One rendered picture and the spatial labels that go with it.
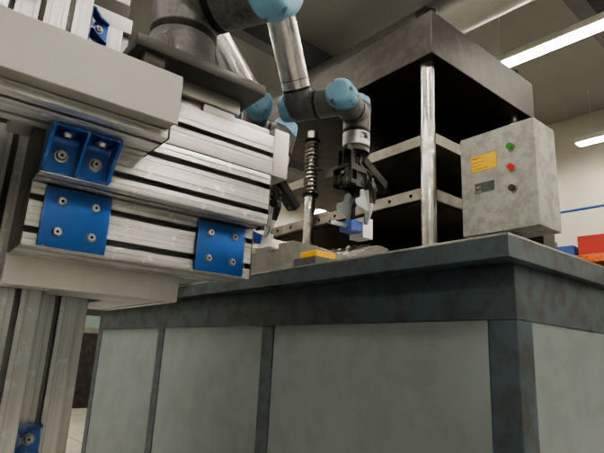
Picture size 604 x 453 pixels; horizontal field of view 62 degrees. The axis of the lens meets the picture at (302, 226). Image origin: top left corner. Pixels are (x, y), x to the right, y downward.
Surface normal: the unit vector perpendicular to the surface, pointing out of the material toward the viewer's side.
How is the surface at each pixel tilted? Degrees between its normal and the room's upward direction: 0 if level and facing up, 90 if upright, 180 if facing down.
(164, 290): 90
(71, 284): 90
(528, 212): 90
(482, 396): 90
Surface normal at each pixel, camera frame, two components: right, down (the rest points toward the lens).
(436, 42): 0.63, -0.16
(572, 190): -0.75, -0.20
